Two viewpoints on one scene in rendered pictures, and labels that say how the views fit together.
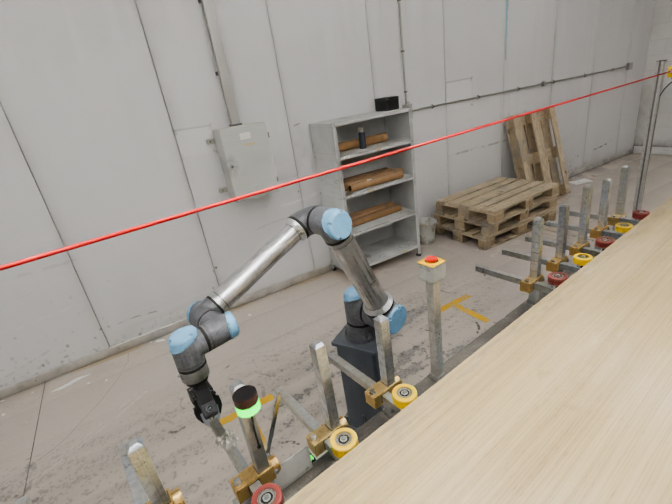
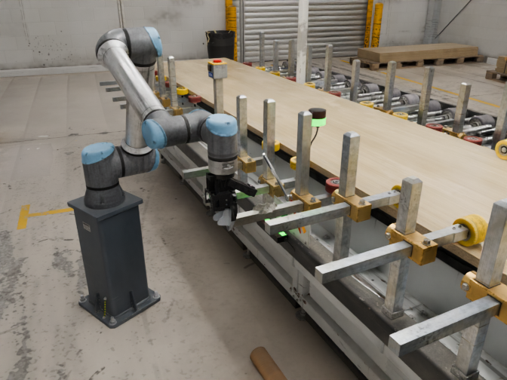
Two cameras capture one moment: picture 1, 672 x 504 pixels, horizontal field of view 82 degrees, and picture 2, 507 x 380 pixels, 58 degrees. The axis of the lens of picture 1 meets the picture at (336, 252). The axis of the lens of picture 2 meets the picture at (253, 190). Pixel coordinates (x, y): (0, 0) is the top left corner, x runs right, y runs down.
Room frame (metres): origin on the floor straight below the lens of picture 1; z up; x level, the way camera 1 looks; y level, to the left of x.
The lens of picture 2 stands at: (0.77, 1.81, 1.56)
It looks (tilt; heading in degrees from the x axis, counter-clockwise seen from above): 24 degrees down; 278
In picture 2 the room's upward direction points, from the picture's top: straight up
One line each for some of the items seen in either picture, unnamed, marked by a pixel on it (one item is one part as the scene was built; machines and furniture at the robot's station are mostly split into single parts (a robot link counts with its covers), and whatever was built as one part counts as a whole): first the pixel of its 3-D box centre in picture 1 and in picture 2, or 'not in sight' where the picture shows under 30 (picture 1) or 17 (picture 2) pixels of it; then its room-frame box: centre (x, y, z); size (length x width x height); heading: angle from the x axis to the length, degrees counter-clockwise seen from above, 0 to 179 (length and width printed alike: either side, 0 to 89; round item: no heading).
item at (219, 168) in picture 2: (193, 371); (223, 164); (1.03, 0.52, 1.05); 0.10 x 0.09 x 0.05; 124
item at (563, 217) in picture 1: (560, 248); (162, 90); (1.78, -1.15, 0.90); 0.04 x 0.04 x 0.48; 34
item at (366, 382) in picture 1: (366, 382); (230, 167); (1.12, -0.04, 0.82); 0.44 x 0.03 x 0.04; 34
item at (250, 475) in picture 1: (256, 477); (305, 201); (0.78, 0.32, 0.85); 0.14 x 0.06 x 0.05; 124
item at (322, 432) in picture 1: (328, 434); (271, 185); (0.92, 0.11, 0.81); 0.14 x 0.06 x 0.05; 124
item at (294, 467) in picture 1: (275, 481); (290, 220); (0.83, 0.29, 0.75); 0.26 x 0.01 x 0.10; 124
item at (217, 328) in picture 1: (217, 329); (201, 127); (1.12, 0.43, 1.14); 0.12 x 0.12 x 0.09; 39
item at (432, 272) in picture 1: (432, 270); (217, 70); (1.22, -0.33, 1.18); 0.07 x 0.07 x 0.08; 34
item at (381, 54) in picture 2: not in sight; (418, 51); (-1.25, -8.25, 0.23); 2.41 x 0.77 x 0.17; 29
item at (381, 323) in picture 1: (387, 374); (242, 148); (1.08, -0.11, 0.88); 0.04 x 0.04 x 0.48; 34
